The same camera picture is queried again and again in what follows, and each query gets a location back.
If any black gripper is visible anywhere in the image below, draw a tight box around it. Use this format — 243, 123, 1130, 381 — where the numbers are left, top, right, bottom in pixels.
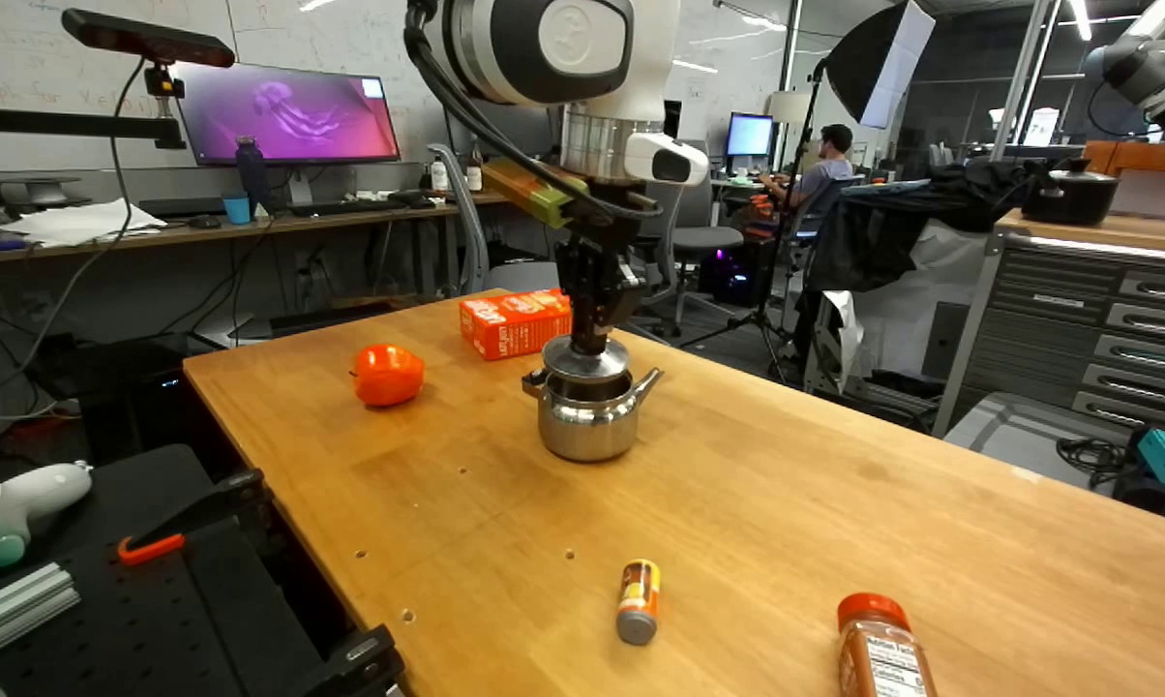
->
531, 159, 663, 351

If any silver kettle lid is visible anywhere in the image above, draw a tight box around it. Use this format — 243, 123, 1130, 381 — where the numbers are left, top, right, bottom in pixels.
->
541, 337, 629, 381

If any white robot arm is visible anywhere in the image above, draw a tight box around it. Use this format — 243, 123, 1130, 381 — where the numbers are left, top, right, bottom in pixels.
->
402, 0, 708, 356

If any silver metal kettle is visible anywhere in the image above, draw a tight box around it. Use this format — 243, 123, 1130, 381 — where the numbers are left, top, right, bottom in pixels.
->
523, 361, 663, 466

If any orange cracker box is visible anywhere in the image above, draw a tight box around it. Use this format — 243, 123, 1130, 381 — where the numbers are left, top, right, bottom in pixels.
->
458, 289, 572, 361

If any orange tomato toy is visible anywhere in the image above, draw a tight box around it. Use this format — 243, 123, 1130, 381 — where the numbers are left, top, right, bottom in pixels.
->
352, 345, 425, 409

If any seated person background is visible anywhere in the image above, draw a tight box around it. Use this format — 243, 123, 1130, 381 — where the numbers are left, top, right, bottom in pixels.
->
789, 123, 855, 212

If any small yellow grey tube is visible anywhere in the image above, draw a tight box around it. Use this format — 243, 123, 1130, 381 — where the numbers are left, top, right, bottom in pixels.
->
614, 558, 663, 645

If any purple screen monitor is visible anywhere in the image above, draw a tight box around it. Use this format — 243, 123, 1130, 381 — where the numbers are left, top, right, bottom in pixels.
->
175, 65, 398, 168

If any spice bottle orange cap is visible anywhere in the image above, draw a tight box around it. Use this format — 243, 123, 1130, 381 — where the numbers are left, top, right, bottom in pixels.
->
837, 594, 936, 697

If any black pot on cabinet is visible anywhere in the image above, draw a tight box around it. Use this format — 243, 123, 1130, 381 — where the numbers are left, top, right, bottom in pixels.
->
1023, 170, 1116, 226

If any grey drawer cabinet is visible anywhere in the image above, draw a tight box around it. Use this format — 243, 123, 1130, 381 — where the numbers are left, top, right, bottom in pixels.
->
936, 212, 1165, 431

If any orange handled clamp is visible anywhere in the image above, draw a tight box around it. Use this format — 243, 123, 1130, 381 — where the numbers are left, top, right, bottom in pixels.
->
117, 471, 263, 569

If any black camera on boom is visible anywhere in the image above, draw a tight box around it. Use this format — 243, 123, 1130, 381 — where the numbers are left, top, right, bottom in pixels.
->
60, 8, 236, 65

